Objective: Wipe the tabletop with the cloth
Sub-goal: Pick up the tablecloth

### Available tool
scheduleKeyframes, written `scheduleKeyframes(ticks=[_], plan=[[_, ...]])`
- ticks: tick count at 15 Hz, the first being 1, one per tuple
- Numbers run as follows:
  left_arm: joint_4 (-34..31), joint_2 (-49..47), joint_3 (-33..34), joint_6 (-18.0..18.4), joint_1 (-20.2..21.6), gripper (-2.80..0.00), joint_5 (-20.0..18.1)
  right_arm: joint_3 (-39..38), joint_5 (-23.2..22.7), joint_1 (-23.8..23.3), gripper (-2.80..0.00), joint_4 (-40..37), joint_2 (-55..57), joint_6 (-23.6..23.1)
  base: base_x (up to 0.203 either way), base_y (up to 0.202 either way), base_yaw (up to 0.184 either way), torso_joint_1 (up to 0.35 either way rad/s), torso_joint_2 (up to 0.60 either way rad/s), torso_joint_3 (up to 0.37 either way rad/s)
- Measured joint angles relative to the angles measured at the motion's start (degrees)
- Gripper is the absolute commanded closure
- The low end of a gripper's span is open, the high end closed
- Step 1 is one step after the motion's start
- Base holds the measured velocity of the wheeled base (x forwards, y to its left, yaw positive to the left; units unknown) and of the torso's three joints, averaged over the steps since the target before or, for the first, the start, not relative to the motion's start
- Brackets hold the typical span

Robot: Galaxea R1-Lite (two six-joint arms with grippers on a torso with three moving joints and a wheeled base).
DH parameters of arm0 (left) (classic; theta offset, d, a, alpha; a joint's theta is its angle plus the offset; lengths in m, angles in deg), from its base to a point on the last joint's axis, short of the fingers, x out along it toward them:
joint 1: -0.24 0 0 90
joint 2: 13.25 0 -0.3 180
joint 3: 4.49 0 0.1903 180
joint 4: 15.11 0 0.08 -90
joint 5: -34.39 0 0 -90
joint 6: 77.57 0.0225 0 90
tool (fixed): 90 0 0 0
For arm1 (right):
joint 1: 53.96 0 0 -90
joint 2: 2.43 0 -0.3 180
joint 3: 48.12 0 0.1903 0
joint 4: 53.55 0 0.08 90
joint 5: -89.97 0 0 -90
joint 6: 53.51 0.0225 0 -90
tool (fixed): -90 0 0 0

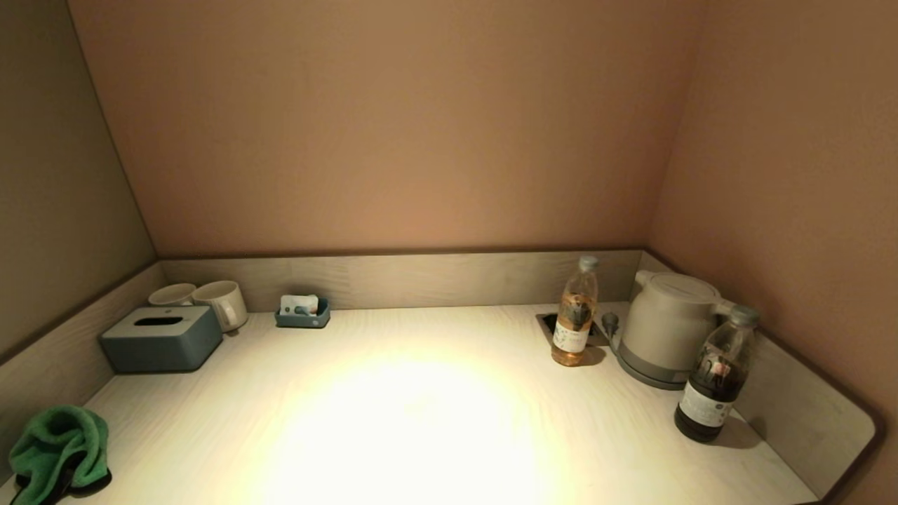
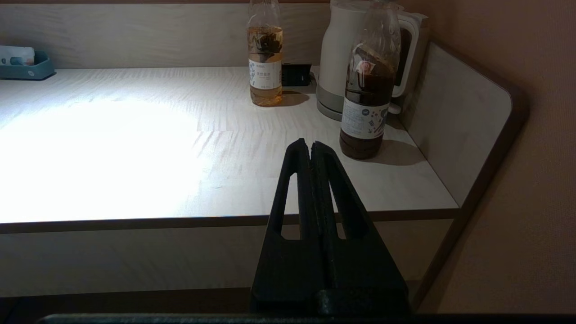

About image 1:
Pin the green microfibre cloth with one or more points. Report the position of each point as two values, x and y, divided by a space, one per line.
59 435

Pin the black recessed power socket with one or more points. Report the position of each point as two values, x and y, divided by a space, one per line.
547 322

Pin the light tea plastic bottle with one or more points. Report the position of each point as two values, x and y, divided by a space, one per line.
574 330

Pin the small blue sachet tray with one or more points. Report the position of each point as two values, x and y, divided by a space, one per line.
302 321

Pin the white sachet packet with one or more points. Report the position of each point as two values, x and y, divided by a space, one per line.
291 304

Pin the white electric kettle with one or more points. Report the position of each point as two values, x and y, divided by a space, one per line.
666 322

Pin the white ceramic mug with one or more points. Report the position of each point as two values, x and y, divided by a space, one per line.
170 294
224 301

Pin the grey kettle base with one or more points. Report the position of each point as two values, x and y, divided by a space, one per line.
649 375

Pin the grey-blue tissue box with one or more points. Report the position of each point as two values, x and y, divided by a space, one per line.
165 347

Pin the dark tea plastic bottle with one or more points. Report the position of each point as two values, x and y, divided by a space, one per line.
708 403

